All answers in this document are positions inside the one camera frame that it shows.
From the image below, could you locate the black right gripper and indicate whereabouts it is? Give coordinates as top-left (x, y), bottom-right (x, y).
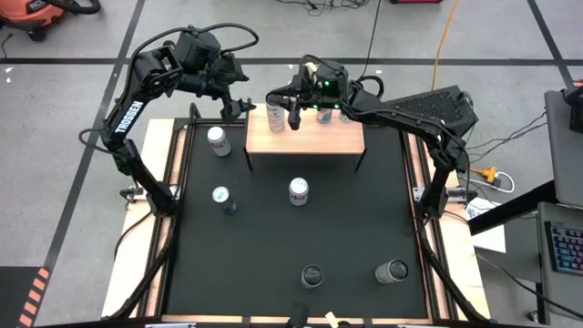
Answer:
top-left (266, 61), bottom-right (351, 132)

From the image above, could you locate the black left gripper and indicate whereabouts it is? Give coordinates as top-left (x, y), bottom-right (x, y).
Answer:
top-left (195, 52), bottom-right (257, 125)

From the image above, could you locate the Diet Coke can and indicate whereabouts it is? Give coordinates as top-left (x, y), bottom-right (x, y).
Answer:
top-left (288, 177), bottom-right (311, 208)
top-left (207, 126), bottom-right (232, 158)

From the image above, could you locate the yellow power plug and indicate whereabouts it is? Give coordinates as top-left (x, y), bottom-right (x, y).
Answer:
top-left (466, 166), bottom-right (502, 188)

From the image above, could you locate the orange shop vacuum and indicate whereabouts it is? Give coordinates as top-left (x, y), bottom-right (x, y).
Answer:
top-left (0, 0), bottom-right (67, 43)

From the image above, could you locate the white paper sheet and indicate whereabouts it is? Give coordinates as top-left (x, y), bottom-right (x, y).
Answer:
top-left (464, 198), bottom-right (507, 254)

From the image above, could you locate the black desk bar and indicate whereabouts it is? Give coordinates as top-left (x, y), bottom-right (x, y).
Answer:
top-left (467, 179), bottom-right (559, 237)

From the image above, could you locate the grey desk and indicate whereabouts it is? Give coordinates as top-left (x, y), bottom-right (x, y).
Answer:
top-left (536, 200), bottom-right (583, 327)
top-left (544, 88), bottom-right (583, 210)

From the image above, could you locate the black orange striped floor mat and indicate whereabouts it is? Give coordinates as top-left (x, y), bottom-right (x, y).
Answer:
top-left (0, 266), bottom-right (52, 328)

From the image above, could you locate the black keyboard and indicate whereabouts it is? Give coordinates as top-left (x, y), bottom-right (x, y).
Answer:
top-left (544, 220), bottom-right (583, 277)

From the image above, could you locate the wooden shelf with black frame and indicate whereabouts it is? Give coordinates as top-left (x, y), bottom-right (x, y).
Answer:
top-left (243, 97), bottom-right (368, 173)

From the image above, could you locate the black cable tangle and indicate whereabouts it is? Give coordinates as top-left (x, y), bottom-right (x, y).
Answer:
top-left (272, 0), bottom-right (370, 17)

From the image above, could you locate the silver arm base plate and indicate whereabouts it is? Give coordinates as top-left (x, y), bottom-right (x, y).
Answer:
top-left (412, 185), bottom-right (477, 205)
top-left (118, 184), bottom-right (151, 202)

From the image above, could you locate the yellow extension cord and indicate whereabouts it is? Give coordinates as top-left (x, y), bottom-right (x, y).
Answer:
top-left (430, 0), bottom-right (459, 91)

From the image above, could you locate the black vacuum hose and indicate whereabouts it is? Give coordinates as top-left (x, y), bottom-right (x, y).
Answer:
top-left (43, 0), bottom-right (102, 15)

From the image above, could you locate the white cable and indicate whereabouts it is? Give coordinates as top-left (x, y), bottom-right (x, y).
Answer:
top-left (459, 170), bottom-right (516, 195)

